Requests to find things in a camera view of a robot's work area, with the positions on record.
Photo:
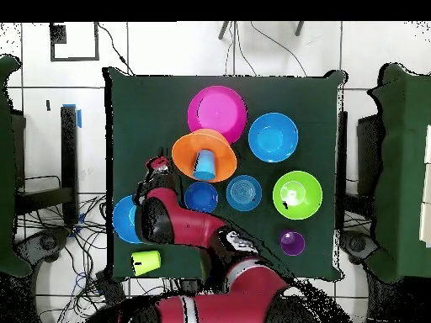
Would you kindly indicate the black stand post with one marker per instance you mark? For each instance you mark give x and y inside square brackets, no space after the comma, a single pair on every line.
[69,151]
[342,151]

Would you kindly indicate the light blue cup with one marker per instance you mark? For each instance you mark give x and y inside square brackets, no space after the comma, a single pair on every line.
[204,165]

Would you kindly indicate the lime green bowl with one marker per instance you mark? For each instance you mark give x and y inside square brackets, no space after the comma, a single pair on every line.
[297,195]

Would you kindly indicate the orange bowl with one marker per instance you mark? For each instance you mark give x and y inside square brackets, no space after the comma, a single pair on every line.
[219,154]

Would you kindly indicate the green cloth covered table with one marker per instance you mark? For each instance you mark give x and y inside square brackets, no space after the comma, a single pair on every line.
[404,168]
[6,168]

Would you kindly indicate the black square floor frame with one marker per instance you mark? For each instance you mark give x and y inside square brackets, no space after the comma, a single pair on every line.
[58,33]

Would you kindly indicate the black power strip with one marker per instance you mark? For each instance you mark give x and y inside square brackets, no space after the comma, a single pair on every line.
[107,286]

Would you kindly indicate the small light blue bowl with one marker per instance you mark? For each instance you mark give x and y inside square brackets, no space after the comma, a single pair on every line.
[243,192]

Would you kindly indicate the camera tripod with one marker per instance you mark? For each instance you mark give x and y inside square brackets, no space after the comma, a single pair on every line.
[223,31]

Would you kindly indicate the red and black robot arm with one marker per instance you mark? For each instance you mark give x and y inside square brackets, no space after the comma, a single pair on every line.
[188,222]

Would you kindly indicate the dark green tablecloth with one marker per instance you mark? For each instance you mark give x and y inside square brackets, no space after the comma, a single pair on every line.
[151,101]

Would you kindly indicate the pink bowl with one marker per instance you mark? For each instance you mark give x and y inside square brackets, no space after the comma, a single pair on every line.
[217,107]

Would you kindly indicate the large blue bowl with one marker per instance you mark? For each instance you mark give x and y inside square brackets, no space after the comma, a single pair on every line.
[272,138]
[123,218]

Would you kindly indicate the yellow-green cup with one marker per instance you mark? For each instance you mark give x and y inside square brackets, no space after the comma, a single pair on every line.
[146,262]

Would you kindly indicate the purple cup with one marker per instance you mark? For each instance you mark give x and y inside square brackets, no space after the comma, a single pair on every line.
[292,243]

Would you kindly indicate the grey chair base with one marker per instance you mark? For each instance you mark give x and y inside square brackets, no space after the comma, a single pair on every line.
[357,245]
[47,242]

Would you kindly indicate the small dark blue bowl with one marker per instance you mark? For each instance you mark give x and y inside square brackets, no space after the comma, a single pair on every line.
[201,198]

